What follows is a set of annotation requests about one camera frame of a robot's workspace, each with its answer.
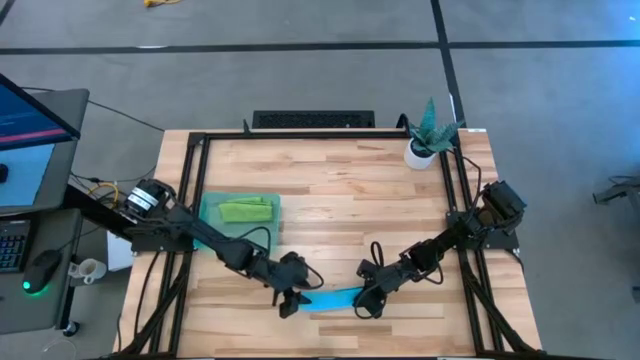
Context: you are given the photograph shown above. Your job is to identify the green microfiber towel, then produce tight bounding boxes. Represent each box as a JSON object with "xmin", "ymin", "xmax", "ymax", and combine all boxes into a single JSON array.
[{"xmin": 218, "ymin": 196, "xmax": 275, "ymax": 224}]

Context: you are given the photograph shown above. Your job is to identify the teal translucent plastic basket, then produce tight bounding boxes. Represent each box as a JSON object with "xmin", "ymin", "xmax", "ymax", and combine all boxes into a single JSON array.
[{"xmin": 193, "ymin": 192, "xmax": 282, "ymax": 254}]

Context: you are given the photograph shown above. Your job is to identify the blue microfiber towel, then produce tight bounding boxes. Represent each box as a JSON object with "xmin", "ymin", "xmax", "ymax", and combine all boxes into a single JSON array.
[{"xmin": 299, "ymin": 286, "xmax": 365, "ymax": 314}]

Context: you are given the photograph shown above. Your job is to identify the white mug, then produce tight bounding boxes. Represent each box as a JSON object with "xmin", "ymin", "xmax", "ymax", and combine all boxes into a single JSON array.
[{"xmin": 67, "ymin": 258, "xmax": 108, "ymax": 285}]

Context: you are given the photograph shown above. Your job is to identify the grey desk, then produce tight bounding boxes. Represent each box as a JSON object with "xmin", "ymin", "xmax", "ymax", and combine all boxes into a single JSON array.
[{"xmin": 0, "ymin": 88, "xmax": 91, "ymax": 336}]

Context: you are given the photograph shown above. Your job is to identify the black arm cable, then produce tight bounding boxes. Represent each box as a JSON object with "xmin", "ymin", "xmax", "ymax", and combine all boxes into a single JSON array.
[
  {"xmin": 234, "ymin": 225, "xmax": 325, "ymax": 291},
  {"xmin": 452, "ymin": 147, "xmax": 484, "ymax": 211}
]

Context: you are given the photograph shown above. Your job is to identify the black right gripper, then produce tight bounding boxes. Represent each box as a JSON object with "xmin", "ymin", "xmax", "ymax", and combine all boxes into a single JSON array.
[{"xmin": 353, "ymin": 260, "xmax": 416, "ymax": 320}]

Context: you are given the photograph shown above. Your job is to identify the black computer mouse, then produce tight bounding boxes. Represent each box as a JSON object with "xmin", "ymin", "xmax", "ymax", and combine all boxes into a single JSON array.
[{"xmin": 22, "ymin": 248, "xmax": 62, "ymax": 295}]

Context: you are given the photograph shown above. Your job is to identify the grey stand leg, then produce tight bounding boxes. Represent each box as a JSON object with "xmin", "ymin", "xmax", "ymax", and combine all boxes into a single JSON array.
[{"xmin": 592, "ymin": 174, "xmax": 640, "ymax": 206}]

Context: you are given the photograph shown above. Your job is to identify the black aluminium table frame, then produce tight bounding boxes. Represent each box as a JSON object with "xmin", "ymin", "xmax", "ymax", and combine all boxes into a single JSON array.
[{"xmin": 112, "ymin": 119, "xmax": 546, "ymax": 360}]

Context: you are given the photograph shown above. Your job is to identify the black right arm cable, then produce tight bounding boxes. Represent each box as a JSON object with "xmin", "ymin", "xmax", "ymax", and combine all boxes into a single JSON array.
[{"xmin": 452, "ymin": 147, "xmax": 484, "ymax": 211}]

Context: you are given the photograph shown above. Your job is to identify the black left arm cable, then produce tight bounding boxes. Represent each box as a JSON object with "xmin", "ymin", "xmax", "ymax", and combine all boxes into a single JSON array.
[{"xmin": 234, "ymin": 225, "xmax": 325, "ymax": 291}]

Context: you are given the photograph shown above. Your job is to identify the white paper sheet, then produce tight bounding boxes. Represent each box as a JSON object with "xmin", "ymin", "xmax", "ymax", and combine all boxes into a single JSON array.
[{"xmin": 106, "ymin": 229, "xmax": 136, "ymax": 272}]

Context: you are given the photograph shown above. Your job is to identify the potted plant white pot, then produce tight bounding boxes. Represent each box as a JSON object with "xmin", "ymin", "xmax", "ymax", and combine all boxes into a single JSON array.
[{"xmin": 403, "ymin": 97, "xmax": 466, "ymax": 170}]

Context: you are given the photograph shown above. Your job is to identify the black keyboard at table edge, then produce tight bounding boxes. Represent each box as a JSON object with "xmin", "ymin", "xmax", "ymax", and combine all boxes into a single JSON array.
[{"xmin": 251, "ymin": 109, "xmax": 376, "ymax": 130}]

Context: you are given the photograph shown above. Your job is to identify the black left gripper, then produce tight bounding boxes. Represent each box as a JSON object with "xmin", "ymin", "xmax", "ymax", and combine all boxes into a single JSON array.
[{"xmin": 272, "ymin": 252, "xmax": 312, "ymax": 320}]

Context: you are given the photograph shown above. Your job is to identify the computer monitor blue screen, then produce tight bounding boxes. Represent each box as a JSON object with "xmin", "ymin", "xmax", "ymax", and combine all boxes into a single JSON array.
[{"xmin": 0, "ymin": 73, "xmax": 82, "ymax": 151}]

